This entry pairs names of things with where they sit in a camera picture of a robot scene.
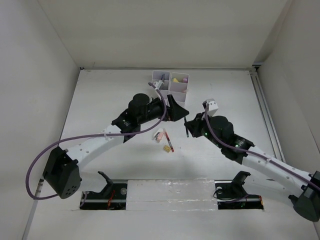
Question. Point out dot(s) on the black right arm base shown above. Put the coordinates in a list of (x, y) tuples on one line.
[(231, 195)]

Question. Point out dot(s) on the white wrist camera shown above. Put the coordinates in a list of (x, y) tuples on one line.
[(210, 106), (158, 85)]

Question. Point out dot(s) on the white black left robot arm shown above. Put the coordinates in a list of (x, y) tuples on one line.
[(64, 170)]

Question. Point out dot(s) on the white right organizer box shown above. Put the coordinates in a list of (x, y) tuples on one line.
[(176, 88)]

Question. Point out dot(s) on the aluminium side rail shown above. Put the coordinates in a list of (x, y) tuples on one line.
[(266, 114)]

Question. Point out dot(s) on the white organizer box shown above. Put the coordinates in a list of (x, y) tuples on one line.
[(156, 74), (176, 88)]

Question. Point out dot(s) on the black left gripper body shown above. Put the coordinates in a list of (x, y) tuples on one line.
[(156, 110)]

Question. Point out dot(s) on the green pen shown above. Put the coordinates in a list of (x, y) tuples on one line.
[(186, 129)]

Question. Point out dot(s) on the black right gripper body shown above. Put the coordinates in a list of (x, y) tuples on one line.
[(201, 127)]

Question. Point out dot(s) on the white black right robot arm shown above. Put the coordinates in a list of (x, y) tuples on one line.
[(284, 183)]

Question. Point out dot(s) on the pink red pen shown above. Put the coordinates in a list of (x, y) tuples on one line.
[(168, 140)]

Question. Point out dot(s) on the purple highlighter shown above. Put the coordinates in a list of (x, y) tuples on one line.
[(185, 80)]

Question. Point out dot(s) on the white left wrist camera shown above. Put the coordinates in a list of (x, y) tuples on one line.
[(158, 85)]

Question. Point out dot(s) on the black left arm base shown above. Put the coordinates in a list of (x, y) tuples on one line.
[(111, 195)]

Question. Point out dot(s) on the yellow staple box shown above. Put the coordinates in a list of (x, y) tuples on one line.
[(166, 148)]

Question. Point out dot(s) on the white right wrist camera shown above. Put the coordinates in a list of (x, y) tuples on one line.
[(210, 106)]

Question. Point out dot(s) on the white left organizer box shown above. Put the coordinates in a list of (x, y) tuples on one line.
[(156, 74)]

